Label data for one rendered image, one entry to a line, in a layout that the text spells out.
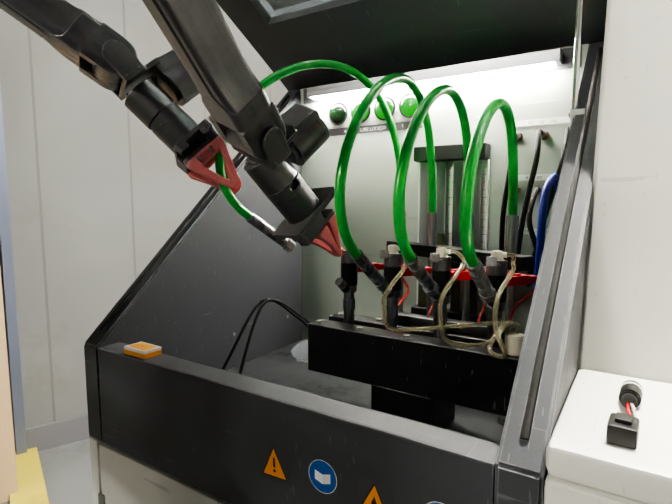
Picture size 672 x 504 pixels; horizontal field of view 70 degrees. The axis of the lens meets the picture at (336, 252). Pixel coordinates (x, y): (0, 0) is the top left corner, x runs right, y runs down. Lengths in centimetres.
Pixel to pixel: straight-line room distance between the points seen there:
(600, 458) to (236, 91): 49
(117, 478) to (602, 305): 75
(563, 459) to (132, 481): 64
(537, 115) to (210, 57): 63
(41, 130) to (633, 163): 237
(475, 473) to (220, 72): 47
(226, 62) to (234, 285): 58
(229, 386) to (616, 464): 42
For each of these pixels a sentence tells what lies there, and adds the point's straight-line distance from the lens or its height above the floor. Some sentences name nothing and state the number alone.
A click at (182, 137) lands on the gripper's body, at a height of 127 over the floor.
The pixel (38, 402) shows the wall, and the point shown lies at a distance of 276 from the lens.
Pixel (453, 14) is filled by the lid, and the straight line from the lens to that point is 99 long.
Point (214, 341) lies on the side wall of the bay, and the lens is 102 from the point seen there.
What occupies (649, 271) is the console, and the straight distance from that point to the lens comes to 67.
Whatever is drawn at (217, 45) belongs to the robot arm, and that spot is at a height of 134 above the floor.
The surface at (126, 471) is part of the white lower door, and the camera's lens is 88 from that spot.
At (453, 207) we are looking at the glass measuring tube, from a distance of 98.
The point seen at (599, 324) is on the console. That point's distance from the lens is 66.
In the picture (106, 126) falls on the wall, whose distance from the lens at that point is 266.
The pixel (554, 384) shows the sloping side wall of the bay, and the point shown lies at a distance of 51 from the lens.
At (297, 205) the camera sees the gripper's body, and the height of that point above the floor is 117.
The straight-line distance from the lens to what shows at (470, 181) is 56.
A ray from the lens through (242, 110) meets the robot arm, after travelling 57.
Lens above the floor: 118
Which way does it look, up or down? 6 degrees down
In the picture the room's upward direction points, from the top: straight up
